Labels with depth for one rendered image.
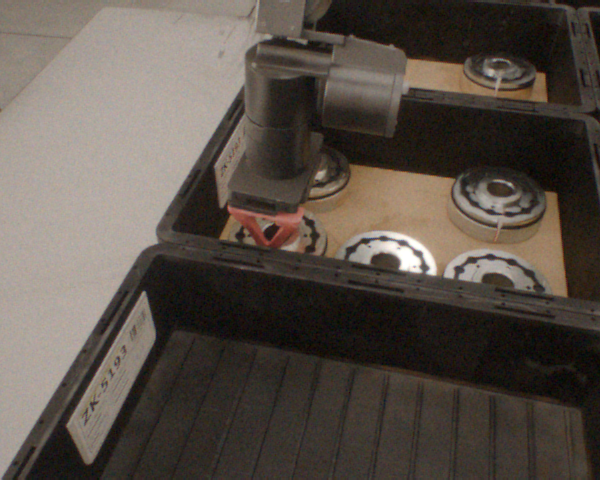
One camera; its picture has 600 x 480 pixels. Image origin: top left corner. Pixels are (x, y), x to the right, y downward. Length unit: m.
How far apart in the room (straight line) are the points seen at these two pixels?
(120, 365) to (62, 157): 0.63
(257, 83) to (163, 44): 0.92
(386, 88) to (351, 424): 0.27
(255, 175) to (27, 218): 0.51
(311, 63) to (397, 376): 0.28
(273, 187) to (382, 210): 0.21
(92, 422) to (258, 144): 0.25
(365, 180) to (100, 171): 0.46
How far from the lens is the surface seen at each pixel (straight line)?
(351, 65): 0.49
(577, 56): 0.88
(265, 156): 0.53
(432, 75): 1.00
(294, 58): 0.49
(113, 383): 0.50
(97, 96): 1.24
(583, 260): 0.65
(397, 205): 0.73
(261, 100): 0.50
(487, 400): 0.57
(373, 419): 0.54
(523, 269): 0.64
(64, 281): 0.87
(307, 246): 0.62
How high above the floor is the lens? 1.29
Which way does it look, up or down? 43 degrees down
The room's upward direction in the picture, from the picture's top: straight up
